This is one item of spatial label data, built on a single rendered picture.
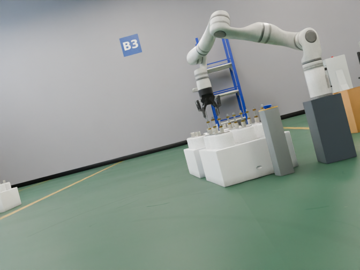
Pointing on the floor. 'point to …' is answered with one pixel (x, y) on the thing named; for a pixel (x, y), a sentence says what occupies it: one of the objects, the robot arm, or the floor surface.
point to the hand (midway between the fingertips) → (211, 114)
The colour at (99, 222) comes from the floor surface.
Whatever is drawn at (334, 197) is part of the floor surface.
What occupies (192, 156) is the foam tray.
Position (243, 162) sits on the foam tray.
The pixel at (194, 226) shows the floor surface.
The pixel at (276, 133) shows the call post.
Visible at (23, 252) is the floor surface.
